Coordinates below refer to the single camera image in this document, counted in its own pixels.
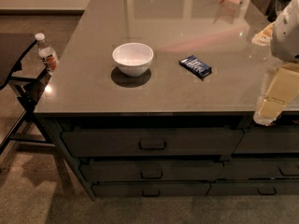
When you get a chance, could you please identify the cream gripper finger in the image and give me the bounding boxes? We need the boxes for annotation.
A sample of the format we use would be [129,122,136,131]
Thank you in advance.
[253,63,299,126]
[251,22,274,46]

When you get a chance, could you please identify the drawer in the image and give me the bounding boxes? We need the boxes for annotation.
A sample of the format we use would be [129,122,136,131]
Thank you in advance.
[207,180,299,196]
[62,128,244,157]
[218,159,299,180]
[80,160,223,182]
[235,127,299,154]
[93,181,210,198]

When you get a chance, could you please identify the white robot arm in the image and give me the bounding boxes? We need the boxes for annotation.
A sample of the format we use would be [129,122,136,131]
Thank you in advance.
[253,0,299,126]

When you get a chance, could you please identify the blue snack bar wrapper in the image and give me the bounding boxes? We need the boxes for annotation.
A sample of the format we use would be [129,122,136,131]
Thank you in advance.
[178,55,212,78]

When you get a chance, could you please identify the white ceramic bowl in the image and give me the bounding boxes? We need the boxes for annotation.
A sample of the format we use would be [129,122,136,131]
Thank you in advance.
[112,43,154,77]

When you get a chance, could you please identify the clear plastic water bottle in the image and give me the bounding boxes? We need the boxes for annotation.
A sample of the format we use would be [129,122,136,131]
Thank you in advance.
[35,33,59,74]

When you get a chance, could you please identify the dark folding chair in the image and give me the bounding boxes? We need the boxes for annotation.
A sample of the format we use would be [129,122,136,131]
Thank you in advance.
[0,33,51,153]

